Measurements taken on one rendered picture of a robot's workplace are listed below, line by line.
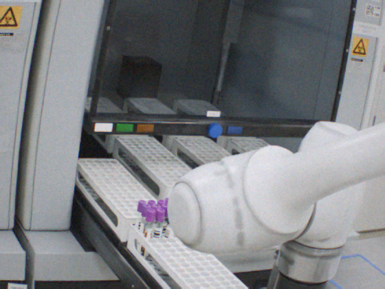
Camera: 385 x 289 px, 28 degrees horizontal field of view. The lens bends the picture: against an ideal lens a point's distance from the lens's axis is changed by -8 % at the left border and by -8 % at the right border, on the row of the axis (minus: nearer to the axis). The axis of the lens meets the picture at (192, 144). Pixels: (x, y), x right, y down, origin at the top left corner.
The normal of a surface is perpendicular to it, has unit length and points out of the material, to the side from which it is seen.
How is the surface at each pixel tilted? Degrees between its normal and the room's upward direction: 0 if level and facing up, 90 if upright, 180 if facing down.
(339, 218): 94
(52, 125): 90
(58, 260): 90
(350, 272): 0
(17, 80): 90
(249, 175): 47
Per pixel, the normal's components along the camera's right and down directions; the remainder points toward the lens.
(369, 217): 0.44, 0.35
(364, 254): 0.18, -0.94
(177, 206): -0.87, 0.11
